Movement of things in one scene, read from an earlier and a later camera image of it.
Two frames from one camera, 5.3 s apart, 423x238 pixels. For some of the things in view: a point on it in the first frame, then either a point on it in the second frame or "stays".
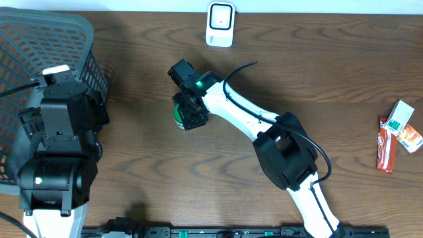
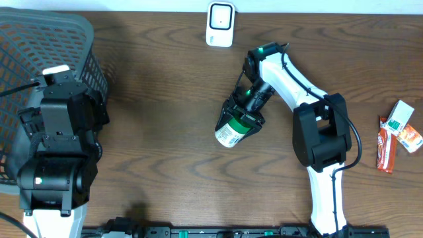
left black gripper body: [90, 111] stays
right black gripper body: [192, 118] -> [255, 98]
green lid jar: [177, 117] -> [230, 134]
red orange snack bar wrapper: [386, 149] stays
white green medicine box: [398, 118] stays
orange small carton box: [410, 138] stays
